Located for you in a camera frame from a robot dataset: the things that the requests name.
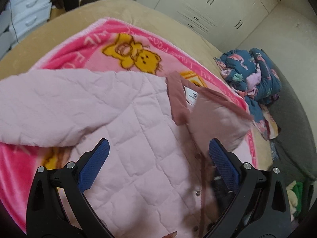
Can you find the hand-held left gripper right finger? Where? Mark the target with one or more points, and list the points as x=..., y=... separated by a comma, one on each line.
x=224, y=164

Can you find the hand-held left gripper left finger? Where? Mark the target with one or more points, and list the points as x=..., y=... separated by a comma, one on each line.
x=95, y=163

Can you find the pink quilted jacket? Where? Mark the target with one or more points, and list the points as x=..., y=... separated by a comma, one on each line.
x=138, y=129

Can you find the dark clothes pile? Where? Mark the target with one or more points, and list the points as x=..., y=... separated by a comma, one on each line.
x=68, y=1

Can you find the person's right hand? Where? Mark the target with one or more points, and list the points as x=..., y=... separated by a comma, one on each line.
x=170, y=235

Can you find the beige printed blanket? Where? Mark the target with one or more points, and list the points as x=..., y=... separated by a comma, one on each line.
x=271, y=126

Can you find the green plush toy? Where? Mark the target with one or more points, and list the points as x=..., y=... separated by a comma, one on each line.
x=296, y=195

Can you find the grey padded headboard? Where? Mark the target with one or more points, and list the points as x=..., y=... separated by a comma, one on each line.
x=294, y=119

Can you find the navy flamingo print quilt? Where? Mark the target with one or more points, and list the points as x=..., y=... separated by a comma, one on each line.
x=262, y=79

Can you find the pink cartoon printed blanket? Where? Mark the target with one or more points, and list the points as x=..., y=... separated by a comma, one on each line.
x=104, y=44

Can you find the bed with tan sheet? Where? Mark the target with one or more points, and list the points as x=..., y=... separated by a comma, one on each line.
x=74, y=12

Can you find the cardboard box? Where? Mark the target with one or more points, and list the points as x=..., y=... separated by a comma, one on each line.
x=56, y=13

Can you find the white low cabinet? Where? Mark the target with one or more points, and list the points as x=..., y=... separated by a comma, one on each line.
x=5, y=37

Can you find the white wardrobe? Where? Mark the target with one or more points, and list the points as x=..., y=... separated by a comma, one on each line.
x=198, y=2

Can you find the white drawer chest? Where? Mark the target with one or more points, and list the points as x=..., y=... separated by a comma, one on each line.
x=29, y=7

